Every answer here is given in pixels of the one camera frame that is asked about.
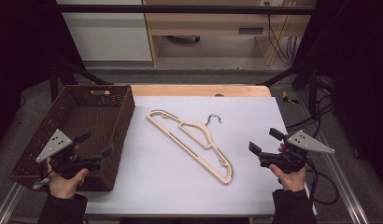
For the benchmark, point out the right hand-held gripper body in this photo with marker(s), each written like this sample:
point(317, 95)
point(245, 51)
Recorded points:
point(304, 141)

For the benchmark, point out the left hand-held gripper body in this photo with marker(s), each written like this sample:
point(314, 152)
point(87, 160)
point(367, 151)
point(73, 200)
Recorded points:
point(54, 144)

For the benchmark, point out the brown woven basket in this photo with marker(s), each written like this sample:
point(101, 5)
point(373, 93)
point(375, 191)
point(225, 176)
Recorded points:
point(87, 115)

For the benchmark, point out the beige hanger with metal hook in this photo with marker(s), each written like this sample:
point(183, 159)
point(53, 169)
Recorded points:
point(201, 125)

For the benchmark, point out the person's right hand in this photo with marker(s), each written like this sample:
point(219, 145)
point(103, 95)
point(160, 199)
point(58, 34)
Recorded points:
point(292, 182)

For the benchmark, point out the person's left hand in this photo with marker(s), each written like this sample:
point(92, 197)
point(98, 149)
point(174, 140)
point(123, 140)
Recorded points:
point(65, 186)

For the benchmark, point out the yellow and black tool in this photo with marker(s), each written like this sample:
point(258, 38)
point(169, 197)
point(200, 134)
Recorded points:
point(286, 97)

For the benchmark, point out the black metal stand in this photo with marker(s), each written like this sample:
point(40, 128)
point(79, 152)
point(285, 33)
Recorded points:
point(311, 87)
point(54, 81)

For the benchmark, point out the white table sheet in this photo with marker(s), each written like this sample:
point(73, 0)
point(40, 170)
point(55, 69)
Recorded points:
point(167, 189)

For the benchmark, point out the dark curtain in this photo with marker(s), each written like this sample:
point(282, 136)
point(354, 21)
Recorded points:
point(361, 77)
point(24, 62)

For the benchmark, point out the white cabinet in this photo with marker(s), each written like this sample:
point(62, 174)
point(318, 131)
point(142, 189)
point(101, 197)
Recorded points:
point(108, 37)

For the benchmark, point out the light wooden desk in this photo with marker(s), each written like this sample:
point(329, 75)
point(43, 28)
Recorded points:
point(205, 23)

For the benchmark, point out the aluminium rail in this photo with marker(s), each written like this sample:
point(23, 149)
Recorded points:
point(345, 189)
point(9, 203)

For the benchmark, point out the black frame bar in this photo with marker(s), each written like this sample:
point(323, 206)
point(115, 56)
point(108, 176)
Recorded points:
point(180, 9)

